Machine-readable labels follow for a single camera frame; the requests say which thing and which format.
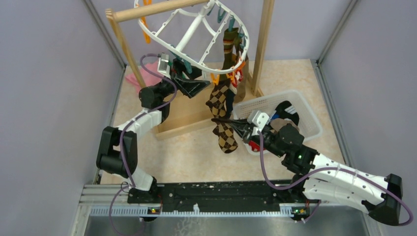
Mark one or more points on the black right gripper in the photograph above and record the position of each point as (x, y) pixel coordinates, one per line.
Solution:
(247, 128)

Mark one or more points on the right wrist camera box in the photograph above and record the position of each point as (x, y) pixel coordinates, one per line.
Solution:
(258, 118)

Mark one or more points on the black sock in basket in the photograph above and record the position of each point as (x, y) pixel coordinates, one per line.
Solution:
(285, 110)

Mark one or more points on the navy white red hanging sock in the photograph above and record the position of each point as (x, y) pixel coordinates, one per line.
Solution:
(233, 91)

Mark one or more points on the orange clothes clip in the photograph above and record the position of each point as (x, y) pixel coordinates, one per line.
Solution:
(215, 78)

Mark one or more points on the pink cloth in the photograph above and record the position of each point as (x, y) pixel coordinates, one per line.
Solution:
(149, 79)

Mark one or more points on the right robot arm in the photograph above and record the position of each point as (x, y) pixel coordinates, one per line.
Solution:
(318, 177)

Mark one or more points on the brown argyle sock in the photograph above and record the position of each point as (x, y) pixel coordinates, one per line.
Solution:
(226, 140)
(217, 100)

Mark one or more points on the white plastic laundry basket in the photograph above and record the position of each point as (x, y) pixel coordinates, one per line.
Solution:
(309, 125)

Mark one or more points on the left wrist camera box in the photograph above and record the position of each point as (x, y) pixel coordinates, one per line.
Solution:
(163, 65)

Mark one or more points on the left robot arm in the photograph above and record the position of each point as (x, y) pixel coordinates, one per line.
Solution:
(117, 152)

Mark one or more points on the wooden hanger rack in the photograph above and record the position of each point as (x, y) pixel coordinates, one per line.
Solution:
(186, 114)

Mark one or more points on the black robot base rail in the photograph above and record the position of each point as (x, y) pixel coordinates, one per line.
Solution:
(230, 198)

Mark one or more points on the white round clip hanger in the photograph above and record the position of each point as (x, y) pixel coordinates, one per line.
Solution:
(204, 31)

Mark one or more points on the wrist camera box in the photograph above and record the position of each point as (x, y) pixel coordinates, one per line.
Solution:
(258, 118)
(163, 65)

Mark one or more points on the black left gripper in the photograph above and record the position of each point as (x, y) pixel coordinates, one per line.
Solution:
(189, 87)

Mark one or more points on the teal clothes clip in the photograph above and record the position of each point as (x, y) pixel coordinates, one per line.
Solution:
(187, 65)

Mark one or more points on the olive striped hanging sock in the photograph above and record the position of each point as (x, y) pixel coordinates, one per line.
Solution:
(231, 42)

